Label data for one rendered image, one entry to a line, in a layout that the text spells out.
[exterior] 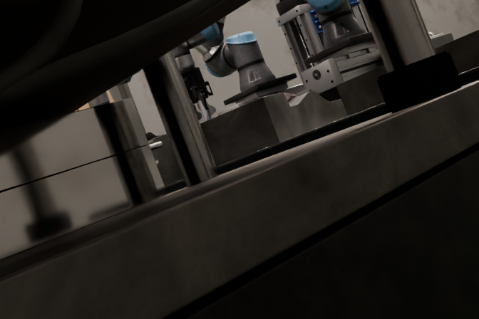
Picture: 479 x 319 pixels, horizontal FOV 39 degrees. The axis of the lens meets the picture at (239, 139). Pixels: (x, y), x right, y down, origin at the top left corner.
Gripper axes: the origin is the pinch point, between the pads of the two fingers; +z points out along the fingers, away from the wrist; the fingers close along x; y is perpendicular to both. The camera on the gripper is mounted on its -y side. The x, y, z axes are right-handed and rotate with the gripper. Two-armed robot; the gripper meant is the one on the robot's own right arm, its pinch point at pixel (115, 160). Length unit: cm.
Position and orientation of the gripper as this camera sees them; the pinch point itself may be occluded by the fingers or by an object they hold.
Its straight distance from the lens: 246.4
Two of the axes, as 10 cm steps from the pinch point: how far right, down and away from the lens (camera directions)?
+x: -4.2, 1.8, 8.9
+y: 8.3, -3.1, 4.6
